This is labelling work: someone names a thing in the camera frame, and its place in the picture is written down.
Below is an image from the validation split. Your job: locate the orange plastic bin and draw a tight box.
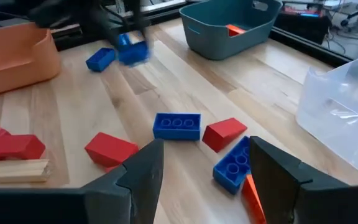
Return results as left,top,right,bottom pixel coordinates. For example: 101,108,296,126
0,22,62,100

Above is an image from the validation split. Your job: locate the red rectangular block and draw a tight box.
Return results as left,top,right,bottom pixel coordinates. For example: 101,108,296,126
0,134,47,163
84,131,140,169
201,117,249,154

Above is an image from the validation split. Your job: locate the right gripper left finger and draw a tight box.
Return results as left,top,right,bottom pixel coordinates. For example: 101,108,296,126
84,139,165,224

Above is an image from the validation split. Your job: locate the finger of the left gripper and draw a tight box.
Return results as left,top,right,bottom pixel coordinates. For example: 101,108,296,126
126,0,150,46
90,0,121,47

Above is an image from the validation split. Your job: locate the orange rectangular block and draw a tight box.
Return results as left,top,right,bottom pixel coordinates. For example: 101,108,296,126
226,24,247,38
241,174,267,224

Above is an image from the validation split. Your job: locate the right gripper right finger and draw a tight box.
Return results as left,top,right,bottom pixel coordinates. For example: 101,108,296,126
249,136,351,224

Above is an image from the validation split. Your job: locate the black crate red blue top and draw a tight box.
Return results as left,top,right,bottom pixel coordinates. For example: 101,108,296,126
273,4,334,45

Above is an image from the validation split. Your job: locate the clear plastic bin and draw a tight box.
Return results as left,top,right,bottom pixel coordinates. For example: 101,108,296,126
295,42,358,179

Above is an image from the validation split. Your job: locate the plain wooden block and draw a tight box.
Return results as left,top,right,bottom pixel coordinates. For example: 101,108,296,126
0,159,52,184

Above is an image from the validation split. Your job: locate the teal plastic bin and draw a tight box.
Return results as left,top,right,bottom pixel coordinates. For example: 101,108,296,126
179,0,283,61

